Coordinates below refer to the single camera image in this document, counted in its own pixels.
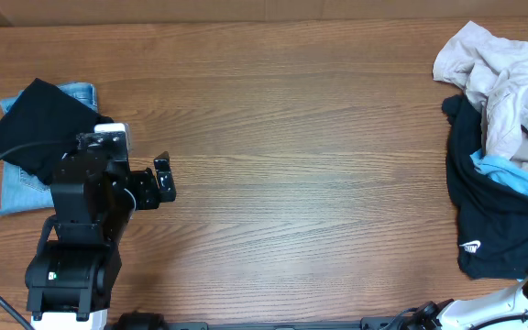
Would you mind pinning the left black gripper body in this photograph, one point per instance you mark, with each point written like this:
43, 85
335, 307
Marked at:
139, 193

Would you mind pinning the beige khaki shorts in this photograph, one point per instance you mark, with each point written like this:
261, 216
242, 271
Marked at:
492, 72

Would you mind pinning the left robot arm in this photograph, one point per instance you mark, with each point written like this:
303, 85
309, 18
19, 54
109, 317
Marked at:
95, 193

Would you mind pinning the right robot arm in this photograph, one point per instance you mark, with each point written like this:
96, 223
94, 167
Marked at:
506, 309

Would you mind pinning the folded black garment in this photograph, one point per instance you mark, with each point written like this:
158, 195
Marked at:
43, 112

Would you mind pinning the folded blue denim jeans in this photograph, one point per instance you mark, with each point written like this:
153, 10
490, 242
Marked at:
22, 192

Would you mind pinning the light blue shirt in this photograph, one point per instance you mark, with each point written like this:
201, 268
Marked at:
501, 170

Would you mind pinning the black Nike t-shirt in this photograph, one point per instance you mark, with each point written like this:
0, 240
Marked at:
492, 219

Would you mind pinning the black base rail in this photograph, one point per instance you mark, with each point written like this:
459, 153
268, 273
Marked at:
156, 321

